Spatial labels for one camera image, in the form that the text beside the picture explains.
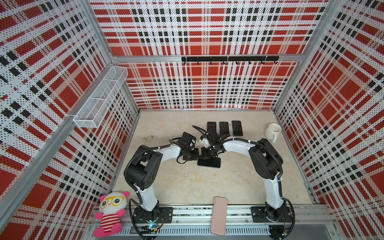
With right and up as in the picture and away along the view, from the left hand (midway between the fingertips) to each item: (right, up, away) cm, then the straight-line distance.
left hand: (199, 159), depth 93 cm
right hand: (+3, 0, +1) cm, 3 cm away
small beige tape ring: (-37, +12, +12) cm, 40 cm away
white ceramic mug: (+49, +18, +6) cm, 52 cm away
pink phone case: (+10, -23, -20) cm, 32 cm away
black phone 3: (+29, +20, +22) cm, 41 cm away
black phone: (+9, -1, -2) cm, 10 cm away
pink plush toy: (-42, -17, -22) cm, 50 cm away
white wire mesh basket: (-66, +30, -1) cm, 73 cm away
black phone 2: (+9, +20, +19) cm, 29 cm away
